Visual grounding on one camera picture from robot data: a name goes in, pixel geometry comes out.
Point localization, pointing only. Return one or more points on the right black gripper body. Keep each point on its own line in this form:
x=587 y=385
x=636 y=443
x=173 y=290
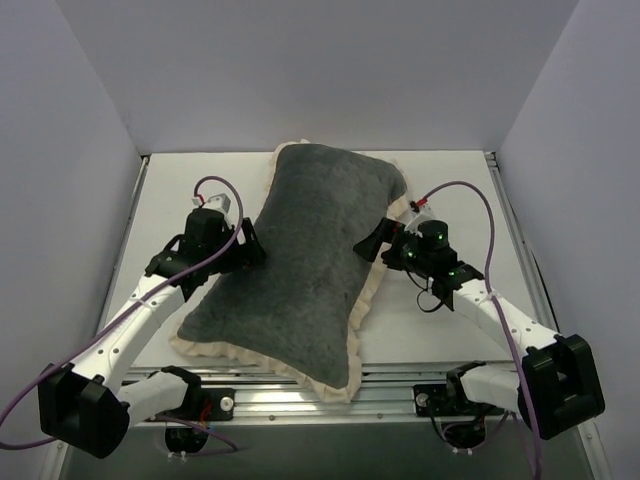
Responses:
x=393 y=245

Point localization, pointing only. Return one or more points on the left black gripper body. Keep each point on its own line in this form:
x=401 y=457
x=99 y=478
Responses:
x=239 y=248

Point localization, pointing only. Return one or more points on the dark green ruffled pillowcase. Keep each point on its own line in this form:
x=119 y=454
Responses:
x=297 y=314

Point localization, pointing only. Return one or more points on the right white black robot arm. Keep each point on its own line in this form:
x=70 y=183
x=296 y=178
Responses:
x=554 y=385

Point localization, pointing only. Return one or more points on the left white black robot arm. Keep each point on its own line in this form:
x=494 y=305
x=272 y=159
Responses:
x=85 y=402

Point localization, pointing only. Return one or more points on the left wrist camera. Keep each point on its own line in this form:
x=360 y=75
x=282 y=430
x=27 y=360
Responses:
x=219 y=202

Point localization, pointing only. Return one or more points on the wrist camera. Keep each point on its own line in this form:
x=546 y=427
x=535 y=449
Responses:
x=421 y=212
x=219 y=202

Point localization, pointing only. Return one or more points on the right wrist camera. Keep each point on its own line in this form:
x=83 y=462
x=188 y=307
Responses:
x=421 y=212

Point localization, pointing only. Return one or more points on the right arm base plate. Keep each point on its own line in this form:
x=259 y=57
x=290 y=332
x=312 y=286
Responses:
x=432 y=398

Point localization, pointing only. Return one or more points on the aluminium front rail frame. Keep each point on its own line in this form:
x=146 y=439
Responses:
x=262 y=398

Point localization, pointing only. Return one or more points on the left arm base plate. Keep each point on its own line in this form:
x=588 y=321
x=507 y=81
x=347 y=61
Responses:
x=217 y=404

